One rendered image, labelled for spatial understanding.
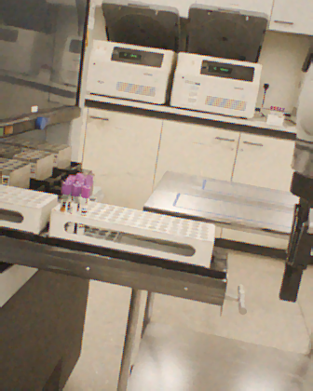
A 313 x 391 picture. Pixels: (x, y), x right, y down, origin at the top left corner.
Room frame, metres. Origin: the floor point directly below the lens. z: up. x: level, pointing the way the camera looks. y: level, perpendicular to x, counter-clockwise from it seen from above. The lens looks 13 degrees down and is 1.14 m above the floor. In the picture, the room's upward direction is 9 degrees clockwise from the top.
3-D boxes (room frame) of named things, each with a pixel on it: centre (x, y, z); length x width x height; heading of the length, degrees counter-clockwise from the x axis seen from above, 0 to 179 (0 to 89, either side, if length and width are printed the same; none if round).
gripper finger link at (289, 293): (0.81, -0.27, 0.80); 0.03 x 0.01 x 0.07; 84
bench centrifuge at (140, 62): (3.48, 0.27, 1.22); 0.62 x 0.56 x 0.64; 172
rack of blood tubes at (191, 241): (0.84, 0.03, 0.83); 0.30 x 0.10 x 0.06; 84
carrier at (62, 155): (1.33, 0.28, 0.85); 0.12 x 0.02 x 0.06; 173
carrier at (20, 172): (1.03, 0.31, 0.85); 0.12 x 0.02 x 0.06; 174
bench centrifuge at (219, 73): (3.42, -0.31, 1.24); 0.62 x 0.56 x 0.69; 174
